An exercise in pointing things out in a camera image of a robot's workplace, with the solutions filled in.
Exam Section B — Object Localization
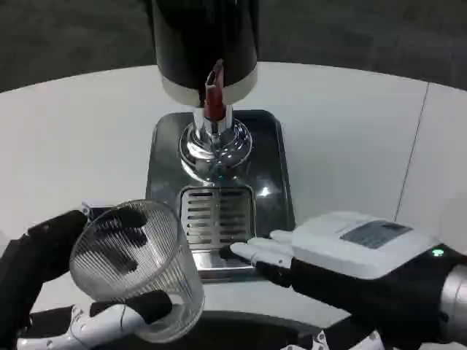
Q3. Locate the dark robot torso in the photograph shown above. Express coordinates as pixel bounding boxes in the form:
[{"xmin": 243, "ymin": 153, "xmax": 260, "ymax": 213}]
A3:
[{"xmin": 28, "ymin": 308, "xmax": 366, "ymax": 350}]

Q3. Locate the black drink dispenser steel stand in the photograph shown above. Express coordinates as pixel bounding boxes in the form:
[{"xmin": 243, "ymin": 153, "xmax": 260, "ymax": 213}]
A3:
[{"xmin": 151, "ymin": 0, "xmax": 260, "ymax": 183}]

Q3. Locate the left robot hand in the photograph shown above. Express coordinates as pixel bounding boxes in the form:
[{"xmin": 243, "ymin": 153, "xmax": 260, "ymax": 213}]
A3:
[{"xmin": 0, "ymin": 199, "xmax": 174, "ymax": 350}]

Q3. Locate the red tap lever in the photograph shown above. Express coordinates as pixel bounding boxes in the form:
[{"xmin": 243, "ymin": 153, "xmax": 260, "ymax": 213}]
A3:
[{"xmin": 203, "ymin": 58, "xmax": 225, "ymax": 120}]

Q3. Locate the slotted steel grid plate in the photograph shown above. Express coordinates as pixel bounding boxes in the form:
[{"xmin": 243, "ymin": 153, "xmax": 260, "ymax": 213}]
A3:
[{"xmin": 180, "ymin": 185, "xmax": 257, "ymax": 253}]

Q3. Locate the steel drip tray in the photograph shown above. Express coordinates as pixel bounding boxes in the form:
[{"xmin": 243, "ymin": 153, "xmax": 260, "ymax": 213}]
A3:
[{"xmin": 144, "ymin": 109, "xmax": 296, "ymax": 284}]

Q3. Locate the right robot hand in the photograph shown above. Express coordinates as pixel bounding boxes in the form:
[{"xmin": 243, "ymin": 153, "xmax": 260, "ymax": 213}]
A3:
[{"xmin": 229, "ymin": 210, "xmax": 453, "ymax": 350}]

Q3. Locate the clear ribbed glass cup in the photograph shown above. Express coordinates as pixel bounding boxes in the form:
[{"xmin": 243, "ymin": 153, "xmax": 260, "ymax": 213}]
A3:
[{"xmin": 69, "ymin": 198, "xmax": 207, "ymax": 344}]

